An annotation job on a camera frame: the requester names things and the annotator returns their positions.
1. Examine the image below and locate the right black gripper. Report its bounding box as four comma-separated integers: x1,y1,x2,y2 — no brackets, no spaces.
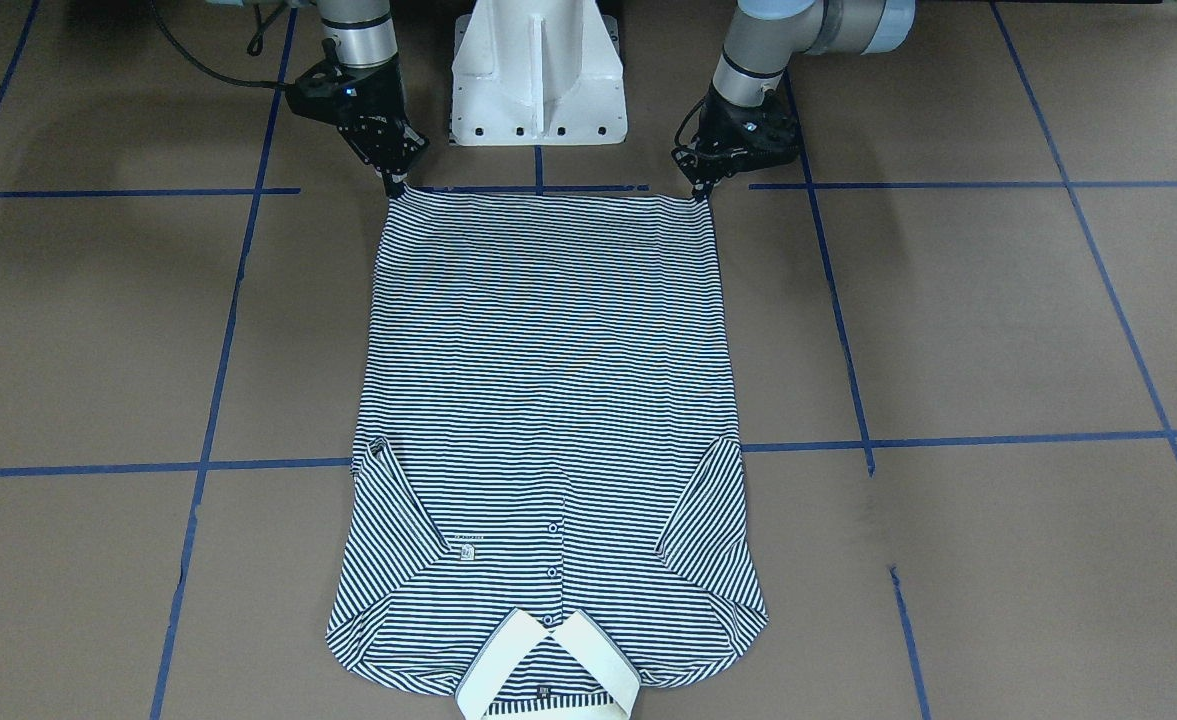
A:
285,55,428,199

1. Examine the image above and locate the white camera mast base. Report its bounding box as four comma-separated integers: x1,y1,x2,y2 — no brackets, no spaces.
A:
448,1,629,147

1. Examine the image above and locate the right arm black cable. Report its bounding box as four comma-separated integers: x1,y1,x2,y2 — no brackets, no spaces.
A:
148,0,294,91

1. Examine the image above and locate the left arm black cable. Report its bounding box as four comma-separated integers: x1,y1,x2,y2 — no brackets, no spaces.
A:
672,95,714,166

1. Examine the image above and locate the navy white striped polo shirt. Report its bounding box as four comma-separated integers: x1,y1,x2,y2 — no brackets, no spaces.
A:
326,189,769,719

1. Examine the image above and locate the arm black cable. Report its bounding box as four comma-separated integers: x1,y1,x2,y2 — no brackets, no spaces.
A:
672,95,714,166
148,0,294,91

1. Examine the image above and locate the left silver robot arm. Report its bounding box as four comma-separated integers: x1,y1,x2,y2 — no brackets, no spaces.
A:
672,1,918,201

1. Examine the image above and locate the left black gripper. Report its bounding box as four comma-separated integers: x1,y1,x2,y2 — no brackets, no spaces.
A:
672,87,802,202

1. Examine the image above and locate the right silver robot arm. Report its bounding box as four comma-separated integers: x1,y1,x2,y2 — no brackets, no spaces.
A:
285,1,428,199

